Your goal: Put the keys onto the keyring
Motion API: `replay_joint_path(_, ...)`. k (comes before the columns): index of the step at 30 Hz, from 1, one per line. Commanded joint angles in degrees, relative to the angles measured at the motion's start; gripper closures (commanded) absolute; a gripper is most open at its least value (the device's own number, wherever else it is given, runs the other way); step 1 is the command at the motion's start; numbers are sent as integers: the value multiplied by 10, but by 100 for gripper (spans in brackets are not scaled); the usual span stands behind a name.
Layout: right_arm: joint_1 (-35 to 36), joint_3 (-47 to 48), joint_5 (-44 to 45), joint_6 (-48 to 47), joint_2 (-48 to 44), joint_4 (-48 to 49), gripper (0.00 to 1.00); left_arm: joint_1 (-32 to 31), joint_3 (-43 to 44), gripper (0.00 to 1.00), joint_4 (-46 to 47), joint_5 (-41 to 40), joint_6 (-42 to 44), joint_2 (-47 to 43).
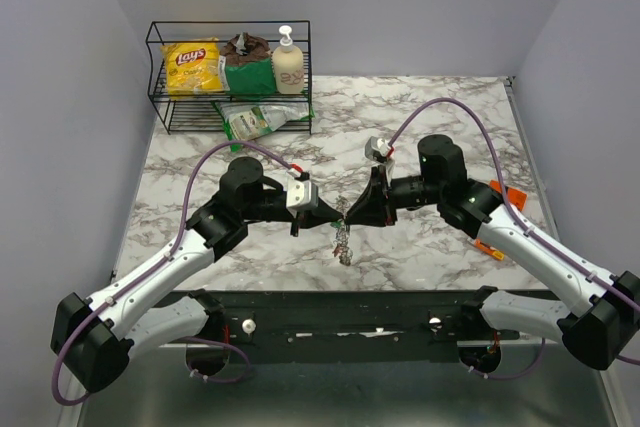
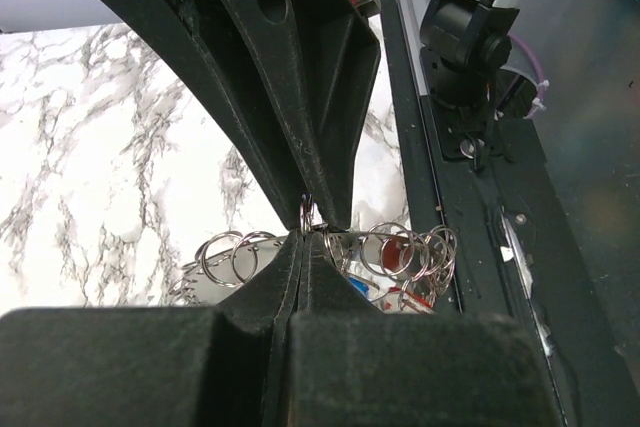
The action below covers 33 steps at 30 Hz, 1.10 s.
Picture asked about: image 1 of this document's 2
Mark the yellow Lays chips bag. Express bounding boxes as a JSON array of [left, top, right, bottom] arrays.
[[161, 37, 224, 99]]

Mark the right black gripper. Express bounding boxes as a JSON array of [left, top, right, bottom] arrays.
[[345, 164, 444, 228]]

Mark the orange packet near arm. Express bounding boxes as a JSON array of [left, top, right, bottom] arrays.
[[474, 239, 505, 261]]

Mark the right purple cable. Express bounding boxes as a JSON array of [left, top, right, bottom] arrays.
[[387, 97, 640, 381]]

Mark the black wire shelf rack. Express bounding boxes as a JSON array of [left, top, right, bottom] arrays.
[[145, 20, 314, 134]]

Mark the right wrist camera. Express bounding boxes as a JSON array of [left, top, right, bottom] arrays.
[[365, 137, 394, 163]]

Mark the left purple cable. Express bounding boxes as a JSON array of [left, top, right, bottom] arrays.
[[52, 140, 311, 406]]

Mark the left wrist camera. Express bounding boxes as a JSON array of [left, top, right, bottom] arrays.
[[286, 178, 319, 213]]

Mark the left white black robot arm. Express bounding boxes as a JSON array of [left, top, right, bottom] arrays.
[[51, 157, 342, 394]]

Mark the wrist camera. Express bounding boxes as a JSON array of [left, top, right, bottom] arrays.
[[286, 178, 319, 213], [365, 137, 394, 163]]

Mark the green white snack bag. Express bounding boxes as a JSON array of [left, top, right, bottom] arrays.
[[212, 101, 315, 141]]

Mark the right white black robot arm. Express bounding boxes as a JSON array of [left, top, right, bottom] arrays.
[[346, 135, 639, 370]]

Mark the aluminium rail frame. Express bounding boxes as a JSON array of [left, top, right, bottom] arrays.
[[57, 75, 621, 427]]

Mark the cream soap pump bottle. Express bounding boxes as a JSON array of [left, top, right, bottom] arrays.
[[271, 25, 305, 95]]

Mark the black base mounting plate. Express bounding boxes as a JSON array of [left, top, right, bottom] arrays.
[[102, 289, 586, 366]]

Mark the green brown snack bag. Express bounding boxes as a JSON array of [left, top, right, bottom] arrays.
[[218, 32, 277, 97]]

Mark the purple cable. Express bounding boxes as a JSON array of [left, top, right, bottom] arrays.
[[52, 140, 311, 406], [387, 97, 640, 381]]

